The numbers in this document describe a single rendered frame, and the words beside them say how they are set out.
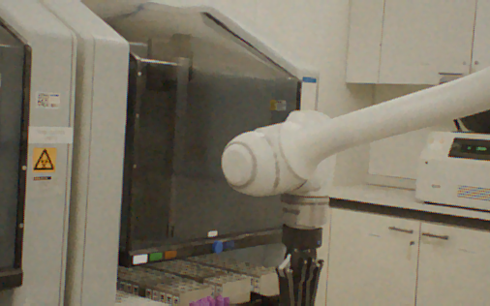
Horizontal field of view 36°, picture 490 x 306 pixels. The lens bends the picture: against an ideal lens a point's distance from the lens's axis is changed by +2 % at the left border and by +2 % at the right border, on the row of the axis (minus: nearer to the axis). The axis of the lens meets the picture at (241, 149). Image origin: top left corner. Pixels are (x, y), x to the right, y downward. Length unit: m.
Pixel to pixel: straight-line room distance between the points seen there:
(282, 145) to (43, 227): 0.53
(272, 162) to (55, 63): 0.50
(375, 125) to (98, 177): 0.62
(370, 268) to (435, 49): 1.19
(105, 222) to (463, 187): 2.43
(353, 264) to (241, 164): 2.90
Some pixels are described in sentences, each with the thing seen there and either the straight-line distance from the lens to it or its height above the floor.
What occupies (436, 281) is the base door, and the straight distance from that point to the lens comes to 3.85.
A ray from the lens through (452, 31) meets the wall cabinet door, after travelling 4.12.
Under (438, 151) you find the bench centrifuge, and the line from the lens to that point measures 3.83.
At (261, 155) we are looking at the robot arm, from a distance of 1.18.
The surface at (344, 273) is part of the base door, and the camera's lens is 4.09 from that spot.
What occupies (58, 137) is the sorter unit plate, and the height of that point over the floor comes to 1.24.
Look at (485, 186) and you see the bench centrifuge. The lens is 3.71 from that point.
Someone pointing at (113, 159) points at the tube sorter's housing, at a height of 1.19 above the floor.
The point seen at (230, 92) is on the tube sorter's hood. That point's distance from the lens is 1.83.
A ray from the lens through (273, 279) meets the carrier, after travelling 2.05.
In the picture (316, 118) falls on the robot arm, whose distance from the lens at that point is 1.36.
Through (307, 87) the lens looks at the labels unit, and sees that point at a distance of 2.11.
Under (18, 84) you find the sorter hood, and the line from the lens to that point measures 1.43.
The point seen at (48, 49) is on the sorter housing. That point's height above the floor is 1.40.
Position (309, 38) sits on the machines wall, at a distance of 4.09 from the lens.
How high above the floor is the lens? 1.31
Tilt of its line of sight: 3 degrees down
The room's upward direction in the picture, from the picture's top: 3 degrees clockwise
